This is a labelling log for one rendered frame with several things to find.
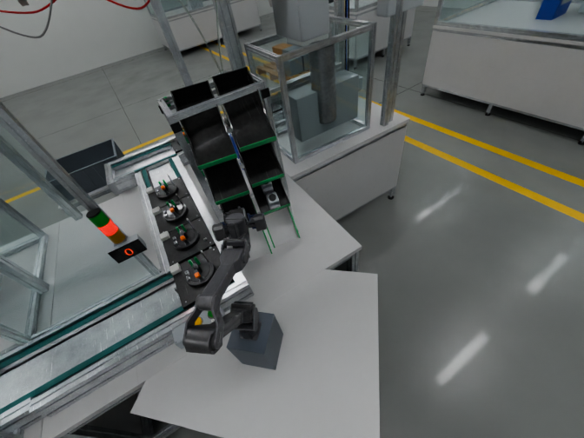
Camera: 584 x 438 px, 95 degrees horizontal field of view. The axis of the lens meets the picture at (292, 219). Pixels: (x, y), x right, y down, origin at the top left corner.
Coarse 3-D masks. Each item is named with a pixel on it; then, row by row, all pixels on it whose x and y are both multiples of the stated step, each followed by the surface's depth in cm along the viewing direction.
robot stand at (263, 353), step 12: (264, 324) 95; (276, 324) 102; (264, 336) 93; (276, 336) 102; (228, 348) 93; (240, 348) 91; (252, 348) 90; (264, 348) 90; (276, 348) 103; (240, 360) 102; (252, 360) 98; (264, 360) 95; (276, 360) 104
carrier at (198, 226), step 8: (192, 224) 149; (200, 224) 148; (168, 232) 147; (176, 232) 147; (184, 232) 138; (192, 232) 142; (200, 232) 144; (208, 232) 143; (168, 240) 144; (176, 240) 140; (192, 240) 139; (200, 240) 140; (208, 240) 140; (168, 248) 140; (176, 248) 137; (184, 248) 136; (192, 248) 137; (200, 248) 137; (208, 248) 137; (168, 256) 136; (176, 256) 135; (184, 256) 134; (192, 256) 135
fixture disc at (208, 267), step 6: (204, 264) 127; (210, 264) 126; (186, 270) 126; (192, 270) 125; (204, 270) 124; (210, 270) 124; (186, 276) 123; (192, 276) 123; (204, 276) 122; (210, 276) 122; (192, 282) 121; (198, 282) 120; (204, 282) 120
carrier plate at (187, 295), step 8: (216, 248) 135; (200, 256) 133; (208, 256) 132; (216, 256) 131; (184, 264) 131; (216, 264) 128; (176, 280) 125; (184, 280) 125; (232, 280) 121; (176, 288) 122; (184, 288) 122; (192, 288) 121; (200, 288) 120; (184, 296) 119; (192, 296) 118; (184, 304) 116; (192, 304) 117
